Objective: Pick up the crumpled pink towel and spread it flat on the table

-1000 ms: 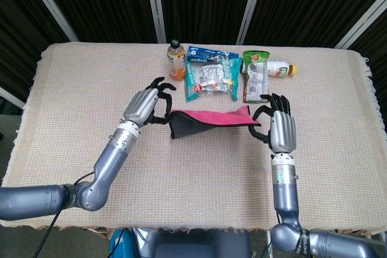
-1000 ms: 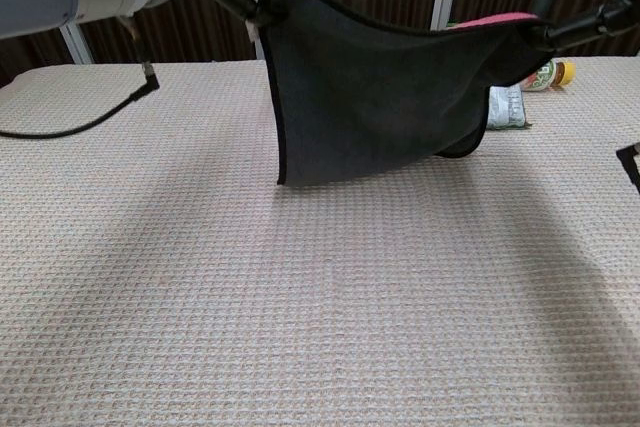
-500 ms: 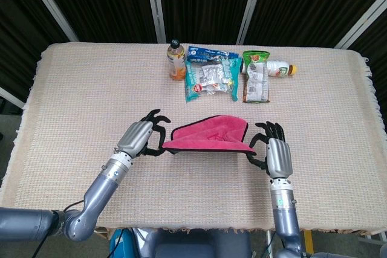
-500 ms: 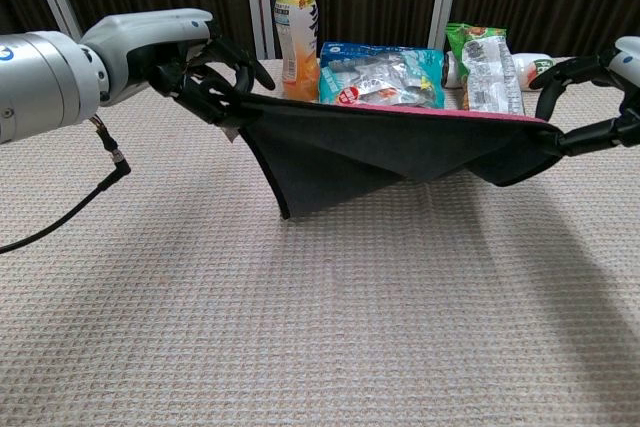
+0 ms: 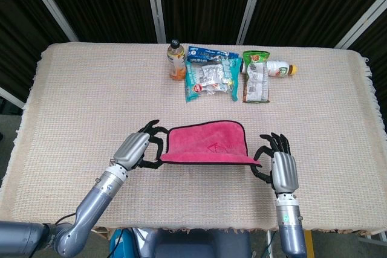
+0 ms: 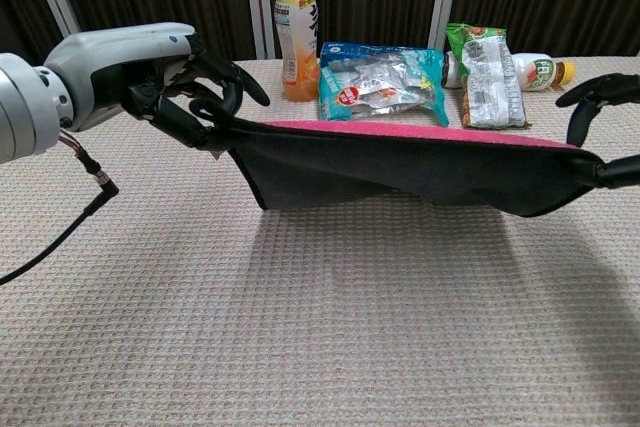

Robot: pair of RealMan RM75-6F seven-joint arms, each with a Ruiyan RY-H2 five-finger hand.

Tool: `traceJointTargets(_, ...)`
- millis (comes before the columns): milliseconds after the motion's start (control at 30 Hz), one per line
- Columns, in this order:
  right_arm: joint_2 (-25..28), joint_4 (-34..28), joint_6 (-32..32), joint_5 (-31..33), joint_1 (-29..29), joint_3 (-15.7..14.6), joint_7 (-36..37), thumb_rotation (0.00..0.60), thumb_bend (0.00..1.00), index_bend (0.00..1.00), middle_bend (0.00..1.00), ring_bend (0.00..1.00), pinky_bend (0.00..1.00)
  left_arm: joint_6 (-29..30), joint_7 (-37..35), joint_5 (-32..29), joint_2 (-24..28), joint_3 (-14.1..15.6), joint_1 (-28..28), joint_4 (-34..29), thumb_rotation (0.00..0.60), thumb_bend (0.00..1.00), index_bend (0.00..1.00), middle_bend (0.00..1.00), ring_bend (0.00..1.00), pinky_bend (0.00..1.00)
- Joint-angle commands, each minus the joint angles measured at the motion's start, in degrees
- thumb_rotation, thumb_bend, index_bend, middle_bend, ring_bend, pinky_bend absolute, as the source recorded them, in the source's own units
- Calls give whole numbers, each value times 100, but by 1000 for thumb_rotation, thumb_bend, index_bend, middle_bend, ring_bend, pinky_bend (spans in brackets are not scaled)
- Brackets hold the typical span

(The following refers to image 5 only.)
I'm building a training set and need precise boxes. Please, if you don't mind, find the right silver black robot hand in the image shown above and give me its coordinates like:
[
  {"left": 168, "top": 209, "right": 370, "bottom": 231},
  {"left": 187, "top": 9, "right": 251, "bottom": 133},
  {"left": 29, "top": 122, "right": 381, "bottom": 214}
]
[{"left": 250, "top": 132, "right": 300, "bottom": 195}]

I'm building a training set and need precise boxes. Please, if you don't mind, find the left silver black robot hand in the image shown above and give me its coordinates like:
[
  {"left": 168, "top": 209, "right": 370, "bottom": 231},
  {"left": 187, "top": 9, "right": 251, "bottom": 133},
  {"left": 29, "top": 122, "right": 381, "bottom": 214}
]
[{"left": 111, "top": 119, "right": 170, "bottom": 172}]

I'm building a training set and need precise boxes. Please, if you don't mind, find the pink black-edged cloth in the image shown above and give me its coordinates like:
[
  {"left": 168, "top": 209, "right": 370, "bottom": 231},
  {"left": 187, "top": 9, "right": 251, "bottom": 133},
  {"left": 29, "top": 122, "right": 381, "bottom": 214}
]
[{"left": 159, "top": 120, "right": 262, "bottom": 167}]

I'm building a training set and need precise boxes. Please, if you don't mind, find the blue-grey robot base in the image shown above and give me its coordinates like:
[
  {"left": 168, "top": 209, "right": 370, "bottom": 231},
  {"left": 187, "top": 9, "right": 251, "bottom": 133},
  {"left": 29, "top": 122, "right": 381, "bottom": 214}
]
[{"left": 132, "top": 227, "right": 253, "bottom": 258}]

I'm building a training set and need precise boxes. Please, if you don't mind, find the beige woven tablecloth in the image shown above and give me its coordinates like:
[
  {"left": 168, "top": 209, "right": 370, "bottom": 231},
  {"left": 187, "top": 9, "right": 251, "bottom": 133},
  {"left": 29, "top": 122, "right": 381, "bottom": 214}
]
[{"left": 0, "top": 42, "right": 387, "bottom": 236}]

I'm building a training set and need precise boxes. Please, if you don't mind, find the metal table leg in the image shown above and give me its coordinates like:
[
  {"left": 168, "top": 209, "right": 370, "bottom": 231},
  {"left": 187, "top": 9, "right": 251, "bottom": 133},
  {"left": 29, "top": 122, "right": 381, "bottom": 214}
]
[{"left": 265, "top": 230, "right": 278, "bottom": 258}]

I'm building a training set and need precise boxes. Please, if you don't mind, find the green snack bag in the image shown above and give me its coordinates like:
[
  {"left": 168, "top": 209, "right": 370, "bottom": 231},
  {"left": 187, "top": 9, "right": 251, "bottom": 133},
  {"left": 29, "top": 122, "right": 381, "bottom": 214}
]
[{"left": 241, "top": 50, "right": 271, "bottom": 103}]

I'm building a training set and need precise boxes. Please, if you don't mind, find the orange juice bottle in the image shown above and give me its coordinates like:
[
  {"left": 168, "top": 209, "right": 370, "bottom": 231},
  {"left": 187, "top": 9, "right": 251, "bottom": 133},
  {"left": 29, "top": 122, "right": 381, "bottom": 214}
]
[{"left": 167, "top": 39, "right": 186, "bottom": 81}]

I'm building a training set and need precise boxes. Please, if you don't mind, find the blue plastic object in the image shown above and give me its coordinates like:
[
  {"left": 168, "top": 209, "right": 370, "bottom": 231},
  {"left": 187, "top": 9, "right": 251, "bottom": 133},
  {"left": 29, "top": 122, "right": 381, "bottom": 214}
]
[{"left": 108, "top": 228, "right": 137, "bottom": 258}]

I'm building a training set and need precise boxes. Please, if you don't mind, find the white bottle yellow cap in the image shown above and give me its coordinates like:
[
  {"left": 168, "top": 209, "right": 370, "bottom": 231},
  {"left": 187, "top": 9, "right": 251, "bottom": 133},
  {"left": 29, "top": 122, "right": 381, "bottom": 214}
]
[{"left": 240, "top": 59, "right": 298, "bottom": 77}]

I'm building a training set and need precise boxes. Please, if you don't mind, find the teal clear snack bag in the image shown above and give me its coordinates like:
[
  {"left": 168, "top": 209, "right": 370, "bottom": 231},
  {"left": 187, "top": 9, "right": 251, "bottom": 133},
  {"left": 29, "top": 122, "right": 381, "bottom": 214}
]
[{"left": 184, "top": 57, "right": 242, "bottom": 103}]

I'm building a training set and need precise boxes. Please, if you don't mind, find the blue snack packet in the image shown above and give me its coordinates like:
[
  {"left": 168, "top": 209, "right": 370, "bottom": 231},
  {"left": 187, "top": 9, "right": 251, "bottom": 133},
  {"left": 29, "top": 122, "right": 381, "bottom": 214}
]
[{"left": 186, "top": 45, "right": 239, "bottom": 62}]

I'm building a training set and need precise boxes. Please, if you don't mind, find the thin black cable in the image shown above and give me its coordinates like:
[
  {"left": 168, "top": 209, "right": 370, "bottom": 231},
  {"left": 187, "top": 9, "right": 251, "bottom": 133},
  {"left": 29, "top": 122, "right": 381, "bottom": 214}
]
[{"left": 108, "top": 229, "right": 125, "bottom": 258}]

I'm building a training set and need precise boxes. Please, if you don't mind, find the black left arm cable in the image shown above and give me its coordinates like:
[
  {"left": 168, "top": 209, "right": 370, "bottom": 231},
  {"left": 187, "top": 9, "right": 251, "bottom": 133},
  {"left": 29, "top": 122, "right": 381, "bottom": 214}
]
[{"left": 56, "top": 213, "right": 76, "bottom": 224}]

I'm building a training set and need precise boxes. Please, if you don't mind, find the white partition post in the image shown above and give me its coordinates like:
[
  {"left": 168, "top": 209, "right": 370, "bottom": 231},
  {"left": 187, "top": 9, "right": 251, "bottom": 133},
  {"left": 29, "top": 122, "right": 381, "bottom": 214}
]
[
  {"left": 334, "top": 0, "right": 387, "bottom": 50},
  {"left": 20, "top": 0, "right": 80, "bottom": 43},
  {"left": 0, "top": 86, "right": 25, "bottom": 109},
  {"left": 143, "top": 0, "right": 167, "bottom": 44},
  {"left": 235, "top": 0, "right": 268, "bottom": 45}
]

